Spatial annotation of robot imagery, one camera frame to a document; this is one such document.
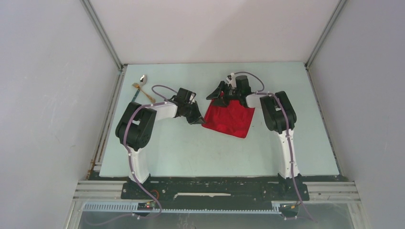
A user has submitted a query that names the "silver spoon teal handle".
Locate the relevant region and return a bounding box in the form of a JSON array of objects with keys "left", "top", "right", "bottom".
[{"left": 131, "top": 74, "right": 148, "bottom": 102}]

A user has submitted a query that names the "aluminium frame post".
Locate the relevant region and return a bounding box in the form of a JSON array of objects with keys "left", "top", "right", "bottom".
[
  {"left": 305, "top": 0, "right": 348, "bottom": 70},
  {"left": 80, "top": 0, "right": 124, "bottom": 71}
]

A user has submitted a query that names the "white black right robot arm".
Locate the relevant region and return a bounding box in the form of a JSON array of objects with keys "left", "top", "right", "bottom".
[{"left": 206, "top": 73, "right": 299, "bottom": 179}]

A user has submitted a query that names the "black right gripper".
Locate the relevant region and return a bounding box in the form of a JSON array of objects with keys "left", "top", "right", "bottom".
[{"left": 207, "top": 80, "right": 242, "bottom": 107}]

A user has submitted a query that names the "gold fork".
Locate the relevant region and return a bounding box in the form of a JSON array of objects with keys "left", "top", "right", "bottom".
[{"left": 132, "top": 83, "right": 156, "bottom": 103}]

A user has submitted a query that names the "right aluminium frame post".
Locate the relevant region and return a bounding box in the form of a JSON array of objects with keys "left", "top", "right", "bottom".
[{"left": 305, "top": 0, "right": 348, "bottom": 70}]

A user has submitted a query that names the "white slotted cable duct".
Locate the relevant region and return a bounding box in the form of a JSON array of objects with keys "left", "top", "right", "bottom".
[{"left": 82, "top": 202, "right": 281, "bottom": 214}]

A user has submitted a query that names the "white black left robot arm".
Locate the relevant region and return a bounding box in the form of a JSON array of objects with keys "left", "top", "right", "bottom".
[{"left": 115, "top": 88, "right": 205, "bottom": 199}]

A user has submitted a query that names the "red satin napkin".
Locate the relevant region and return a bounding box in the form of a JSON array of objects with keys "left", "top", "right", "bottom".
[{"left": 202, "top": 99, "right": 255, "bottom": 138}]

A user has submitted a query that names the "left aluminium frame post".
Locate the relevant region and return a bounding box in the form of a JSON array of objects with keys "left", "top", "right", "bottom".
[{"left": 80, "top": 0, "right": 124, "bottom": 71}]

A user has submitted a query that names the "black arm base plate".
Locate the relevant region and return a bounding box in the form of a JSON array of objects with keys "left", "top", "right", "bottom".
[{"left": 121, "top": 176, "right": 309, "bottom": 210}]

